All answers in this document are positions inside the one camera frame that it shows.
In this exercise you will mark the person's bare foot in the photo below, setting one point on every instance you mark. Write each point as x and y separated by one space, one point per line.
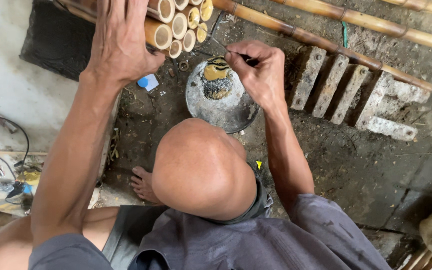
144 187

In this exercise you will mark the person's grey shorts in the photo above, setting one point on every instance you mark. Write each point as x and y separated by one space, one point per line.
238 243

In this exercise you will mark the black mat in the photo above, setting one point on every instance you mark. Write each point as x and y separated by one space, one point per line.
58 41

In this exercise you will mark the yellow-brown putty blob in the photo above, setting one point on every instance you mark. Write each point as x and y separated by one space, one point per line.
216 71

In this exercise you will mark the dark grey powder pile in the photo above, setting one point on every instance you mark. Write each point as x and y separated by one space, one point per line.
216 89

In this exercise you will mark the person's left hand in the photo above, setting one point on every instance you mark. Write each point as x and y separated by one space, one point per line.
120 45

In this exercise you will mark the long yellow bamboo pole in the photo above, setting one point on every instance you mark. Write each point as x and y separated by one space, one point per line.
373 23

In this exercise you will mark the round grey metal lid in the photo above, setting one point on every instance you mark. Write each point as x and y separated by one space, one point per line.
231 110

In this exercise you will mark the rusty metal washer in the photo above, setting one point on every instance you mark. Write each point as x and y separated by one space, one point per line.
183 65

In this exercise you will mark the long brown bamboo pole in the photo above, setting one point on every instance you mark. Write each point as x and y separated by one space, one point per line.
313 39

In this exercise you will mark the pale wooden sticks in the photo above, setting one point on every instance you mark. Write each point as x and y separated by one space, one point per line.
426 260

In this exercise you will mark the thin metal spatula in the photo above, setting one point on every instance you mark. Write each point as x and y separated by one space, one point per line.
216 40

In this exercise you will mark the person's bare knee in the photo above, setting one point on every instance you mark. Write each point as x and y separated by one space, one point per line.
201 168

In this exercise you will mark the person's right hand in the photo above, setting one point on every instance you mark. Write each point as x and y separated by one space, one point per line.
263 75

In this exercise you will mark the grey toothed bolted block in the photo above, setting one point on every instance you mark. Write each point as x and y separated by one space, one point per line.
347 93

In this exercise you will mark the white paper scrap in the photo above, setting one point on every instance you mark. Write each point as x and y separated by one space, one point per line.
152 82

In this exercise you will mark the short yellow bamboo pole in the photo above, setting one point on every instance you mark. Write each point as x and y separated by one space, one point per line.
418 4

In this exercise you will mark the bundle of cut bamboo tubes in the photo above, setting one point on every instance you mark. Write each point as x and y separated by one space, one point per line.
178 26

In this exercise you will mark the small blue cap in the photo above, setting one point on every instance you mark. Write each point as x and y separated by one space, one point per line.
142 81

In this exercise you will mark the person's bare thigh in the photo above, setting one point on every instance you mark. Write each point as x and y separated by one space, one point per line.
9 243

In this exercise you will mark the yellow plastic scrap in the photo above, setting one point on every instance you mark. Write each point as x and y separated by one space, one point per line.
258 164

